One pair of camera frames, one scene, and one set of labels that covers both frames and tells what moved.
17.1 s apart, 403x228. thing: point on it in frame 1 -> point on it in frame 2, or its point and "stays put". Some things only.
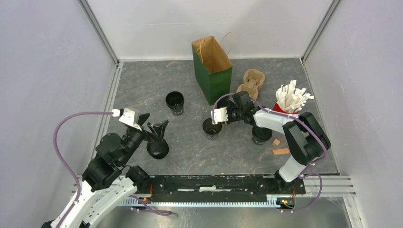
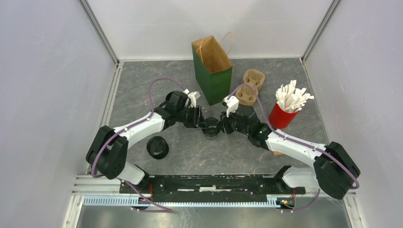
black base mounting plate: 208,188 stays put
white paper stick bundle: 292,99 stays put
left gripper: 159,128 -> 197,121
